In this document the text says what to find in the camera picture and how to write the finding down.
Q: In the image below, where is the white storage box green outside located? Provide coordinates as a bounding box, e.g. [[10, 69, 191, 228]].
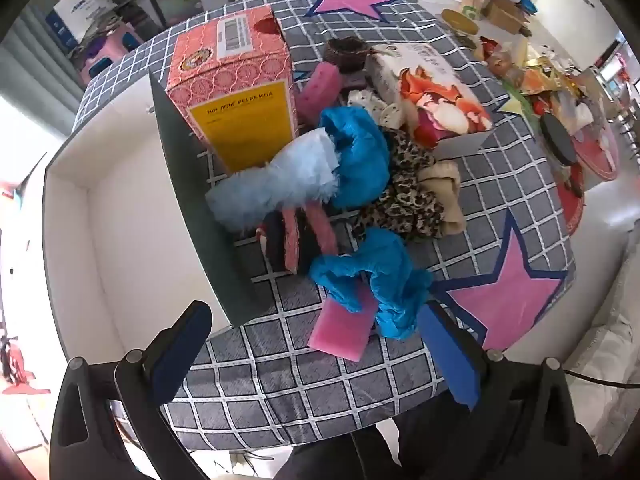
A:
[[42, 69, 262, 361]]

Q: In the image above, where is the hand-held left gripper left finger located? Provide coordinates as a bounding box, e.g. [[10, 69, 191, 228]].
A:
[[50, 300, 213, 480]]

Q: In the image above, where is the beige cloth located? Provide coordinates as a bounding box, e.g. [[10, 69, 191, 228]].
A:
[[417, 160, 468, 237]]

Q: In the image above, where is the grey checked blanket with stars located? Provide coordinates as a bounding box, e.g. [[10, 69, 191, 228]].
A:
[[72, 0, 578, 448]]

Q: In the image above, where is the red round mat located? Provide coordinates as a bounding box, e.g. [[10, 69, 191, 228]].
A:
[[552, 130, 621, 236]]

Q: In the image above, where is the white cushion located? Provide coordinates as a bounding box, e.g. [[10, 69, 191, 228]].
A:
[[565, 260, 640, 461]]

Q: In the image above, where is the round dark tray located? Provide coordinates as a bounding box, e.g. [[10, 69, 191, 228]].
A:
[[540, 112, 581, 166]]

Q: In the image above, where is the cream polka dot cloth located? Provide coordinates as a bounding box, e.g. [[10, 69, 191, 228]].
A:
[[347, 89, 405, 131]]

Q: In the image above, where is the pile of colourful clutter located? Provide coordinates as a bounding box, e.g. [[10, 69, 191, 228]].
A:
[[475, 35, 621, 126]]

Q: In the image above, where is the pink and black knitted slipper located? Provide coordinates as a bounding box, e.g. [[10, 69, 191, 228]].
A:
[[256, 200, 341, 276]]

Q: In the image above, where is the pink plastic stool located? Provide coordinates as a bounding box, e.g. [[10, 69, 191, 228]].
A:
[[75, 22, 138, 86]]

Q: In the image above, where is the pink knit item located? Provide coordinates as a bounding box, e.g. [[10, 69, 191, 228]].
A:
[[295, 61, 343, 133]]

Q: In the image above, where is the brown knitted hat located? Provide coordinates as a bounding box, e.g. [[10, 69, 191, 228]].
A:
[[322, 38, 372, 75]]

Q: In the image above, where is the leopard print cloth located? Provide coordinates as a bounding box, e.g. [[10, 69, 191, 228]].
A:
[[352, 127, 446, 243]]

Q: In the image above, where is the brown cardboard box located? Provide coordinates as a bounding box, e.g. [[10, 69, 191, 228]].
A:
[[482, 0, 531, 36]]

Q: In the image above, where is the light blue fluffy cloth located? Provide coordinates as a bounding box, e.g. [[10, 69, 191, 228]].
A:
[[205, 127, 342, 233]]

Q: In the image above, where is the red plastic object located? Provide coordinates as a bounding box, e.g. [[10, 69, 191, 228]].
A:
[[0, 335, 51, 396]]

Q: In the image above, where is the pink sponge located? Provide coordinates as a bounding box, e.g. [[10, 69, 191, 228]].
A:
[[307, 287, 380, 362]]

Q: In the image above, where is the pink patterned cardboard box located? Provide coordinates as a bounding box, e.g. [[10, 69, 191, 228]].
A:
[[166, 4, 300, 175]]

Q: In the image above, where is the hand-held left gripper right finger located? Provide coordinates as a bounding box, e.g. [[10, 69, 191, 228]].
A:
[[416, 300, 601, 480]]

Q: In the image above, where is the black cable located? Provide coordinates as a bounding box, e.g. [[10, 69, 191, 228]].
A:
[[565, 367, 640, 390]]

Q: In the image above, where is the white and blue carton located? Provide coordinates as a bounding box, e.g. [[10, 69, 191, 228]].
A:
[[45, 0, 118, 46]]

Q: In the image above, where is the grey green curtain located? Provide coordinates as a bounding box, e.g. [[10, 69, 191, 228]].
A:
[[0, 0, 86, 111]]

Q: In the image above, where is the white fox print box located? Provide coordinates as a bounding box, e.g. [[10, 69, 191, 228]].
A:
[[364, 40, 496, 161]]

